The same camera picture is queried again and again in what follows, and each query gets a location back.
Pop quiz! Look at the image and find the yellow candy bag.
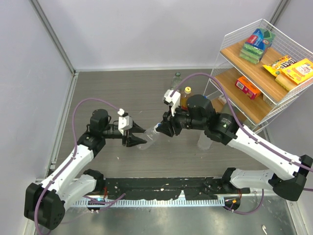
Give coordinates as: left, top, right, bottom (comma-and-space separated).
263, 55, 297, 77

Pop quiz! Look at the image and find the orange red box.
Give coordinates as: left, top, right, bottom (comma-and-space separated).
235, 76, 261, 100

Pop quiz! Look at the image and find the yellow sponge pack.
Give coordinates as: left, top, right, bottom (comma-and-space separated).
275, 58, 313, 92

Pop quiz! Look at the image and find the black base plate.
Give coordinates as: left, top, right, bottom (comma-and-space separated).
87, 177, 250, 201

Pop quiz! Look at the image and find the green sponge pack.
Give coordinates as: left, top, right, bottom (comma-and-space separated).
239, 28, 276, 64

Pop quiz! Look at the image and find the small white box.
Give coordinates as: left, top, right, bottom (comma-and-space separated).
218, 95, 227, 105

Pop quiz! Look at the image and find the clear plastic bottle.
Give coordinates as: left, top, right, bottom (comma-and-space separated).
138, 125, 160, 150

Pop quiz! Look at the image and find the clear bottle blue cap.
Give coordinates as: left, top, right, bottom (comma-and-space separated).
197, 132, 213, 151

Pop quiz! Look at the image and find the amber tea bottle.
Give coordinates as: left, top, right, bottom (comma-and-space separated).
180, 91, 192, 110

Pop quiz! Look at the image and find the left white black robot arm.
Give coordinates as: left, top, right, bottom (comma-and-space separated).
24, 109, 146, 230

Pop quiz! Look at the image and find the yellow bottle cap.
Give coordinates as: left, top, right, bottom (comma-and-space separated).
184, 87, 191, 94

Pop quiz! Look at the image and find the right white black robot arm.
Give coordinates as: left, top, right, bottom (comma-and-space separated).
156, 90, 313, 201

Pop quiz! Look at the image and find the green cap glass bottle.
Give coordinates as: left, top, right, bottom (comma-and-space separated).
170, 72, 183, 90

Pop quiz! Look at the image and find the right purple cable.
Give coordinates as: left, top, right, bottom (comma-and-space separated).
171, 72, 313, 191

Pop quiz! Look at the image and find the white slotted cable duct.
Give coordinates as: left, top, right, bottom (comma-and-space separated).
70, 197, 225, 208

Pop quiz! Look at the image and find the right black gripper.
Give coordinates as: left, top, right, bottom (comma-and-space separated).
156, 103, 206, 137

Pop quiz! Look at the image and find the white wire shelf rack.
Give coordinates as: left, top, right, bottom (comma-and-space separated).
211, 19, 313, 133

